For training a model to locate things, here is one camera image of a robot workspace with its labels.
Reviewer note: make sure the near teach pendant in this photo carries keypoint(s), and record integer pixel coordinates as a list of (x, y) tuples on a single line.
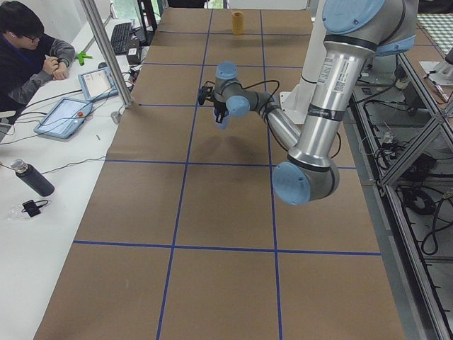
[(64, 119)]

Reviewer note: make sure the white pedestal column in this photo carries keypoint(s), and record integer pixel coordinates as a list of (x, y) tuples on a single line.
[(296, 102)]

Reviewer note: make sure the small black adapter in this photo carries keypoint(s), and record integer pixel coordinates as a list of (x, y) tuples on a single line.
[(33, 208)]

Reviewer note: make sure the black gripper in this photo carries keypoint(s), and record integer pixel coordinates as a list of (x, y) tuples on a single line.
[(219, 107)]

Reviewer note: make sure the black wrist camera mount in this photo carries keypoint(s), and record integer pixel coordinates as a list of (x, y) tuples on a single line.
[(205, 93)]

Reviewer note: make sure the far teach pendant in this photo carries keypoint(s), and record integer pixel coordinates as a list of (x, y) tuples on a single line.
[(97, 84)]

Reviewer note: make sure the seated person in dark sweater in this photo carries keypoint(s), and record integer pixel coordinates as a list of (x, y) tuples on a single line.
[(29, 57)]

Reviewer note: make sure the black keyboard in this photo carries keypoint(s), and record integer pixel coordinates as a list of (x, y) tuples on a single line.
[(120, 37)]

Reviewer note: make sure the yellow cup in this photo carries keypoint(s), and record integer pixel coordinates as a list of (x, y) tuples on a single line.
[(237, 19)]

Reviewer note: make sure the blue cup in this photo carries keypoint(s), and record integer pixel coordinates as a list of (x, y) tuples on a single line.
[(225, 121)]

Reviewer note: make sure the dark water bottle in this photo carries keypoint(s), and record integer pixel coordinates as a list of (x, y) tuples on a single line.
[(32, 177)]

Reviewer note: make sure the green clamp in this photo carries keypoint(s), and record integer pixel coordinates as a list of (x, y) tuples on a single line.
[(82, 56)]

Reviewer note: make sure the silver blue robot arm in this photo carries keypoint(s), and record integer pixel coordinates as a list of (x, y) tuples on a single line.
[(355, 31)]

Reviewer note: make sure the teach pendant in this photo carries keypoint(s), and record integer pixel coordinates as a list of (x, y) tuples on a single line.
[(64, 119), (97, 84)]

